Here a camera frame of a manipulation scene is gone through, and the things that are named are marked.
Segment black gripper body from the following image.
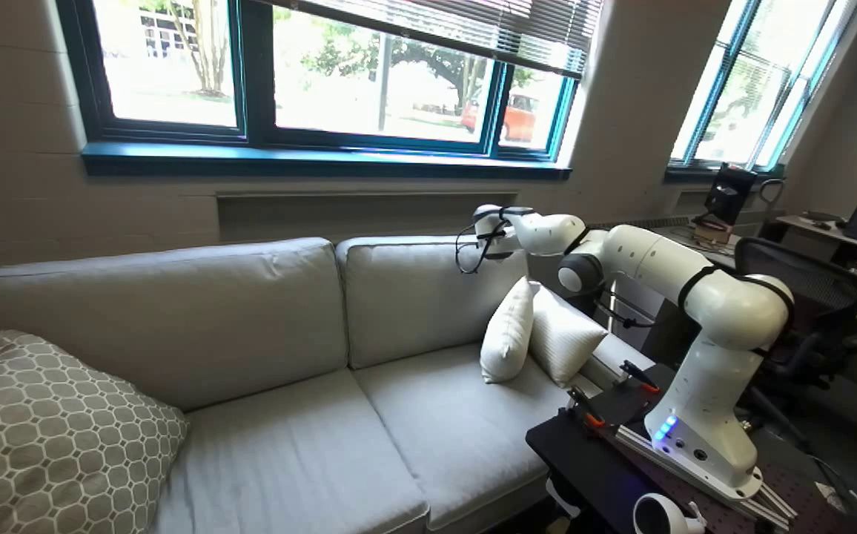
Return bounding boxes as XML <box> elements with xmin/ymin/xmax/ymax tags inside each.
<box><xmin>472</xmin><ymin>202</ymin><xmax>511</xmax><ymax>241</ymax></box>

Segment cream striped pillow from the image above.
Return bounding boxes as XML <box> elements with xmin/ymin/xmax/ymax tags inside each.
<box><xmin>478</xmin><ymin>272</ymin><xmax>542</xmax><ymax>386</ymax></box>
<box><xmin>527</xmin><ymin>281</ymin><xmax>610</xmax><ymax>386</ymax></box>

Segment red car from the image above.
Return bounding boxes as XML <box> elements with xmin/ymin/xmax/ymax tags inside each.
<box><xmin>456</xmin><ymin>92</ymin><xmax>542</xmax><ymax>144</ymax></box>

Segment grey metal cabinet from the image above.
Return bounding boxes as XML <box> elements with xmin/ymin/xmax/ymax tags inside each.
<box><xmin>598</xmin><ymin>275</ymin><xmax>687</xmax><ymax>364</ymax></box>

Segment grey window blinds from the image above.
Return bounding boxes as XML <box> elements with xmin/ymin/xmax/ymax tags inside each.
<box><xmin>275</xmin><ymin>0</ymin><xmax>607</xmax><ymax>76</ymax></box>

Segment black orange clamp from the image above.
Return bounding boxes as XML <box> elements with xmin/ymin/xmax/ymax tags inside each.
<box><xmin>616</xmin><ymin>359</ymin><xmax>666</xmax><ymax>401</ymax></box>
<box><xmin>569</xmin><ymin>382</ymin><xmax>613</xmax><ymax>434</ymax></box>

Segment black electronics box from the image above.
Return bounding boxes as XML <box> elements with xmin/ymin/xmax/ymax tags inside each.
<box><xmin>704</xmin><ymin>164</ymin><xmax>758</xmax><ymax>227</ymax></box>

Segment black robot table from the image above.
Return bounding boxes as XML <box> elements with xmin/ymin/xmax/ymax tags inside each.
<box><xmin>524</xmin><ymin>359</ymin><xmax>857</xmax><ymax>534</ymax></box>

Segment blue framed wide window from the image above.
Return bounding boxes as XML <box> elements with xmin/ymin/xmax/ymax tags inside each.
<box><xmin>53</xmin><ymin>0</ymin><xmax>586</xmax><ymax>181</ymax></box>

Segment blue framed narrow window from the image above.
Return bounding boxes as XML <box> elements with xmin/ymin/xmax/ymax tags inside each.
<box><xmin>663</xmin><ymin>0</ymin><xmax>857</xmax><ymax>184</ymax></box>

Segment grey fabric sofa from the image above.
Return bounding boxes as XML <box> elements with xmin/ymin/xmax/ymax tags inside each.
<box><xmin>0</xmin><ymin>230</ymin><xmax>658</xmax><ymax>534</ymax></box>

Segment black office chair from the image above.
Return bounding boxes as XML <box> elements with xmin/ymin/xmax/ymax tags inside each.
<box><xmin>733</xmin><ymin>233</ymin><xmax>857</xmax><ymax>398</ymax></box>

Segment white VR controller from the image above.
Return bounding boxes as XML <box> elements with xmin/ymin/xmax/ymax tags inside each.
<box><xmin>628</xmin><ymin>488</ymin><xmax>708</xmax><ymax>534</ymax></box>

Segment lattice patterned pillow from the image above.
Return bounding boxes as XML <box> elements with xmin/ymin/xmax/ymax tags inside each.
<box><xmin>0</xmin><ymin>327</ymin><xmax>189</xmax><ymax>534</ymax></box>

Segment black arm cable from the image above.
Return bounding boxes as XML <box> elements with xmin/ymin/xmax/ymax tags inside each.
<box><xmin>453</xmin><ymin>227</ymin><xmax>497</xmax><ymax>278</ymax></box>

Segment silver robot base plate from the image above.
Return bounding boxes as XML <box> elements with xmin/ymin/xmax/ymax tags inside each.
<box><xmin>610</xmin><ymin>422</ymin><xmax>801</xmax><ymax>530</ymax></box>

